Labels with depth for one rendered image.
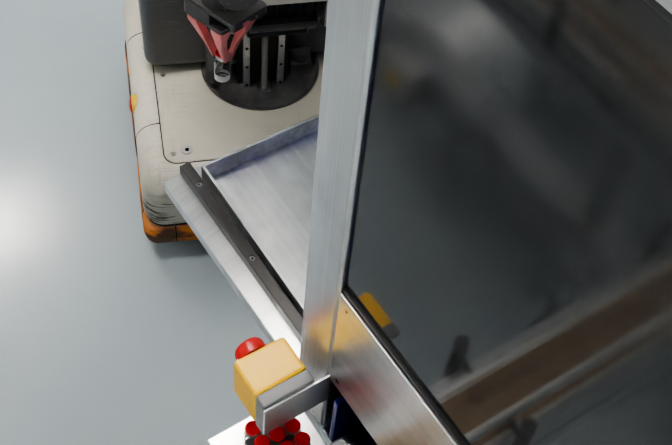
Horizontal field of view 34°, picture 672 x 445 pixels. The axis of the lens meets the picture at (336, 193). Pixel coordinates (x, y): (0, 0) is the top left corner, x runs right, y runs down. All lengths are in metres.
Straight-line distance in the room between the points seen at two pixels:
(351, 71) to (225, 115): 1.64
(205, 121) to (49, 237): 0.49
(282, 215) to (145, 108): 1.01
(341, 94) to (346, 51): 0.05
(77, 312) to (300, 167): 1.04
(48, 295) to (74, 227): 0.20
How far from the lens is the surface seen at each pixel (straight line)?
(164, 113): 2.59
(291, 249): 1.62
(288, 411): 1.36
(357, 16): 0.91
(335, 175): 1.07
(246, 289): 1.58
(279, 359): 1.35
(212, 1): 1.43
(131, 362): 2.54
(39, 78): 3.09
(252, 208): 1.66
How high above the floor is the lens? 2.21
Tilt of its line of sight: 52 degrees down
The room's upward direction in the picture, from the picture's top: 6 degrees clockwise
